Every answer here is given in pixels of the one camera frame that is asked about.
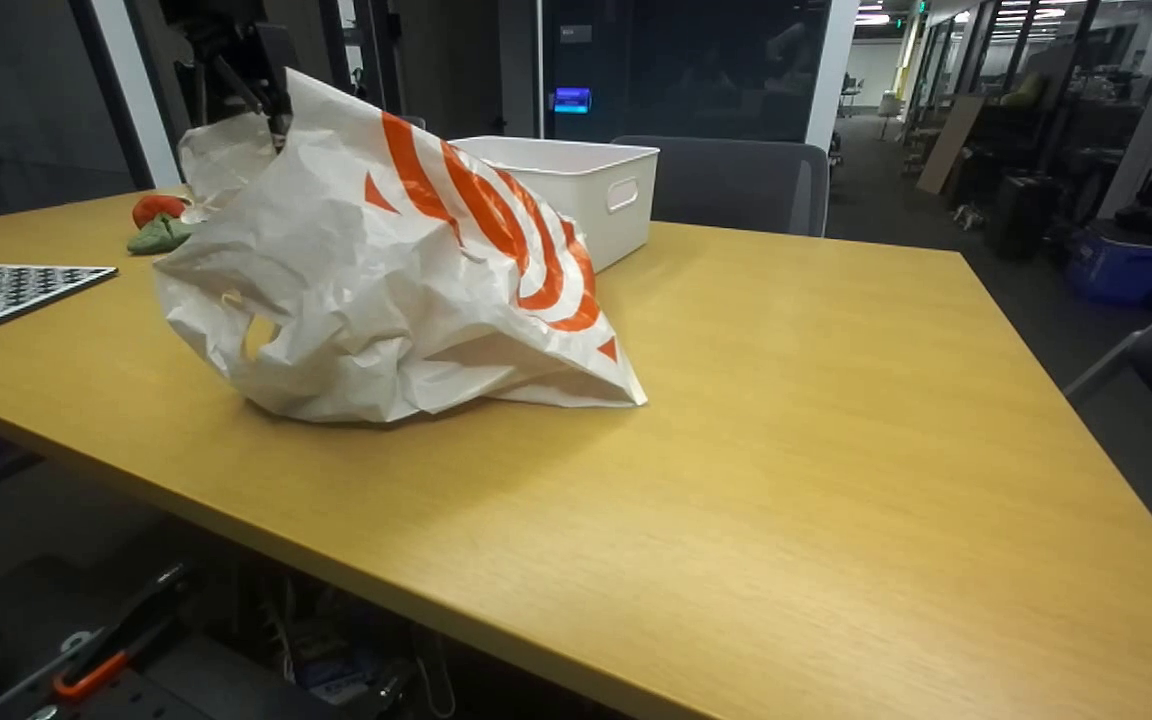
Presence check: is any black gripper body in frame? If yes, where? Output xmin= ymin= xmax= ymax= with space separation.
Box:
xmin=179 ymin=0 xmax=278 ymax=69

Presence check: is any white orange plastic bag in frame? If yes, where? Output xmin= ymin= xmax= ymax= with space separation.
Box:
xmin=152 ymin=69 xmax=650 ymax=427

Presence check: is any white plastic basket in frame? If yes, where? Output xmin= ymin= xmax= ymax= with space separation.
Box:
xmin=449 ymin=133 xmax=663 ymax=276

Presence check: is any orange red small object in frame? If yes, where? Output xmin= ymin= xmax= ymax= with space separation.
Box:
xmin=126 ymin=187 xmax=196 ymax=233

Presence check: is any green small object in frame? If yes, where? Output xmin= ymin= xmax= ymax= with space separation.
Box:
xmin=125 ymin=213 xmax=196 ymax=259

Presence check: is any grey perforated pad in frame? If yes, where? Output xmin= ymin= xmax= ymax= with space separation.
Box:
xmin=0 ymin=259 xmax=120 ymax=333

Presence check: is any blue lit screen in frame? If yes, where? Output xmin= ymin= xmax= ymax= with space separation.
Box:
xmin=545 ymin=83 xmax=596 ymax=121

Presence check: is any grey office chair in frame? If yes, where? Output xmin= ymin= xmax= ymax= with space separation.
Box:
xmin=613 ymin=133 xmax=835 ymax=246

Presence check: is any orange black bar clamp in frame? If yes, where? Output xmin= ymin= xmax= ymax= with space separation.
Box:
xmin=0 ymin=565 xmax=196 ymax=720

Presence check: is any brown cardboard sheet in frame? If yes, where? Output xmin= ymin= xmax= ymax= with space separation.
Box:
xmin=912 ymin=92 xmax=988 ymax=203

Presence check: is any blue storage bin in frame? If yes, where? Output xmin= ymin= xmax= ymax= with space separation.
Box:
xmin=1062 ymin=221 xmax=1152 ymax=313

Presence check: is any white window frame post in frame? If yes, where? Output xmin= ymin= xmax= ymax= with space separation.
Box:
xmin=799 ymin=0 xmax=863 ymax=155
xmin=82 ymin=0 xmax=189 ymax=194

